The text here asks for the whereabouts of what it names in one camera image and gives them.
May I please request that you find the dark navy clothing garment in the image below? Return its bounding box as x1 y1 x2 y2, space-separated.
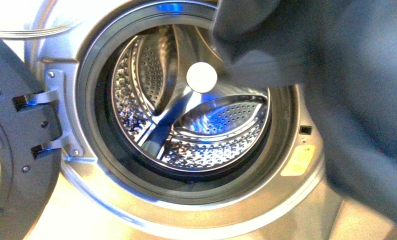
212 0 397 224

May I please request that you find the grey front-load washing machine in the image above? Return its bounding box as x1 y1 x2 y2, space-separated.
0 0 345 240

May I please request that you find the stainless steel washer drum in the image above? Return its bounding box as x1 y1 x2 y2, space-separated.
110 24 271 173

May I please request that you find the white round drum hub cap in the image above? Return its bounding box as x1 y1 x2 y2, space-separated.
186 62 218 94

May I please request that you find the black rubber door gasket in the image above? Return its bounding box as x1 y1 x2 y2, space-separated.
76 1 300 205

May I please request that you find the yellow warning sticker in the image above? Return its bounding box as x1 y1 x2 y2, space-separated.
280 145 316 177

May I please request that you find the dark grey washer door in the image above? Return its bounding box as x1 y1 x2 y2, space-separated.
0 39 61 240

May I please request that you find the grey door hinge bracket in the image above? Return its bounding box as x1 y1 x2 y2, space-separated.
26 69 85 157

